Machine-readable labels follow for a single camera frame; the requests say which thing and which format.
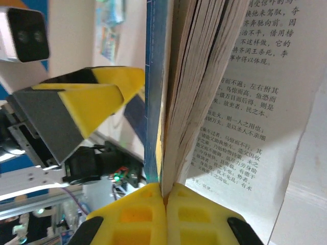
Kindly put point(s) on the blue tissue packet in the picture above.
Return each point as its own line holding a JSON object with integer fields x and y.
{"x": 112, "y": 12}

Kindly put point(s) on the blue paperback book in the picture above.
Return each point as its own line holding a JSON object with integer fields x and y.
{"x": 242, "y": 102}

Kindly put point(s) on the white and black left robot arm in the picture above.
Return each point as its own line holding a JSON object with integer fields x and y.
{"x": 87, "y": 163}

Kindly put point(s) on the colourful card packet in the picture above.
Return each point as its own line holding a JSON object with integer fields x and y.
{"x": 110, "y": 43}

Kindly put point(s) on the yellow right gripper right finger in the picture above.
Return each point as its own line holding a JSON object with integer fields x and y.
{"x": 199, "y": 217}

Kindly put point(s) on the aluminium mounting rail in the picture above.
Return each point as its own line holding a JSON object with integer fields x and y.
{"x": 30, "y": 205}

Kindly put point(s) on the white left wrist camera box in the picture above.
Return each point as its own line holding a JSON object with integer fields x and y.
{"x": 28, "y": 35}

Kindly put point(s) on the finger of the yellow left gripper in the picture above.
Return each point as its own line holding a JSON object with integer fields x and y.
{"x": 76, "y": 112}
{"x": 122, "y": 76}

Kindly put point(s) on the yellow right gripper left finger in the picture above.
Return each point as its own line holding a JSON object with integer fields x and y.
{"x": 132, "y": 217}

